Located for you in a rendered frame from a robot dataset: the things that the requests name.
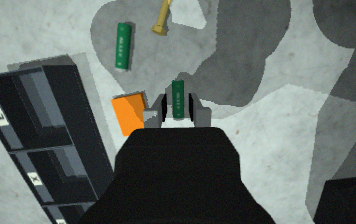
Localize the yellow bolt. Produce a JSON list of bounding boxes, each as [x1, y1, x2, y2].
[[151, 0, 171, 36]]

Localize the green aa battery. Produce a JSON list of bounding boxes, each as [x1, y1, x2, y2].
[[115, 23, 132, 73], [172, 80, 184, 121]]

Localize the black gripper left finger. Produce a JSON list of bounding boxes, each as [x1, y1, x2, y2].
[[142, 94, 167, 128]]

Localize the black rack of three bins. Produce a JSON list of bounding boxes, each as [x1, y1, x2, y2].
[[0, 65, 114, 224]]

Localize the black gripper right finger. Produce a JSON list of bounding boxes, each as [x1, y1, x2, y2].
[[189, 93, 212, 127]]

